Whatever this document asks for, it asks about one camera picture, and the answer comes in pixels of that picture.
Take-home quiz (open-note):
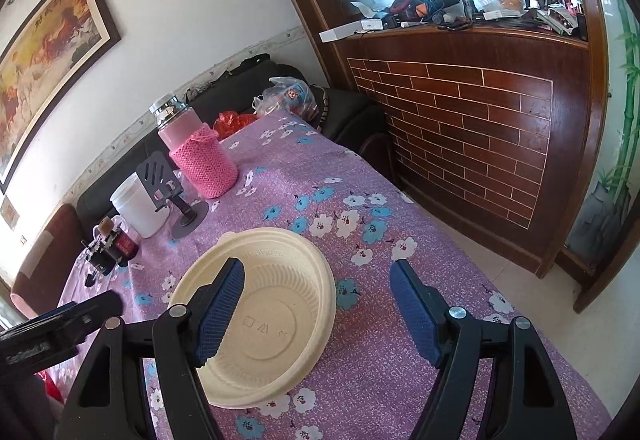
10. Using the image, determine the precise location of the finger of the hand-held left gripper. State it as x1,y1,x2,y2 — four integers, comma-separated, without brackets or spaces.
60,291,123,336

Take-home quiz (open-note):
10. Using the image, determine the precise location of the maroon armchair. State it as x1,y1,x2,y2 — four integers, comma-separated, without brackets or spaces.
10,203,83,321

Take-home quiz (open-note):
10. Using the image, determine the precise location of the white plastic container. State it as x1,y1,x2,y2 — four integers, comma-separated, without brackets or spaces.
110,173,173,239

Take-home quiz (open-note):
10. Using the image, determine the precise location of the black sofa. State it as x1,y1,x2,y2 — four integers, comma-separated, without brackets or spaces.
75,54,388,221

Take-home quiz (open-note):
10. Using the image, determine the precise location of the bamboo print glass panel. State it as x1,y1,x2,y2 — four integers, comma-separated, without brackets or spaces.
560,0,640,271

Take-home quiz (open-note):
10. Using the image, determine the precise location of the small picture frame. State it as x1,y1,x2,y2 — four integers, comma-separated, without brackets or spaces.
0,197,21,228

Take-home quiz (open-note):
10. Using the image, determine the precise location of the red plastic bag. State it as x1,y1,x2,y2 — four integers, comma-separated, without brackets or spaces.
214,110,261,141

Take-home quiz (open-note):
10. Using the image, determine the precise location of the white flat box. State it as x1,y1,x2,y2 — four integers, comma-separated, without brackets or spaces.
319,19,383,44

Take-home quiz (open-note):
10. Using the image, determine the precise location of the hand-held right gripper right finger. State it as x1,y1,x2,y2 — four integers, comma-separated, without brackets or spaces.
390,259,596,440

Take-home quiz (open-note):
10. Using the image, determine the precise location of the wooden brick-pattern partition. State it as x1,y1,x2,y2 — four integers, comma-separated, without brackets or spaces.
250,0,608,278

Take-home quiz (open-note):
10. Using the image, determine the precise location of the grey phone stand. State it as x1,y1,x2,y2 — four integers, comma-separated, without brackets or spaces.
136,153,210,237

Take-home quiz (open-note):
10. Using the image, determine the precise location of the jar with pink knitted sleeve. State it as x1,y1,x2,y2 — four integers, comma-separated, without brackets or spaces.
149,93,239,199

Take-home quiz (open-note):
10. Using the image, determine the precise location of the clear plastic bag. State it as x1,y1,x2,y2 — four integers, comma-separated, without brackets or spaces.
251,76,319,121

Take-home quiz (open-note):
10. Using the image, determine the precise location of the large framed painting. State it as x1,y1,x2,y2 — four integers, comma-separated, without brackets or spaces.
0,0,122,195

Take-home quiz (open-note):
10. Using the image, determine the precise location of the off-white disposable bowl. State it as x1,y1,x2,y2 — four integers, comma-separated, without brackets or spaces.
215,230,261,246
167,227,337,410

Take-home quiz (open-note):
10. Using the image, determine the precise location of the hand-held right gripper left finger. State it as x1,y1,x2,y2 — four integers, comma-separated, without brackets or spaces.
52,257,246,440

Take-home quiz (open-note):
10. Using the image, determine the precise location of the black box device with antenna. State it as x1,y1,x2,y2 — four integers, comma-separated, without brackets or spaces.
81,240,121,288

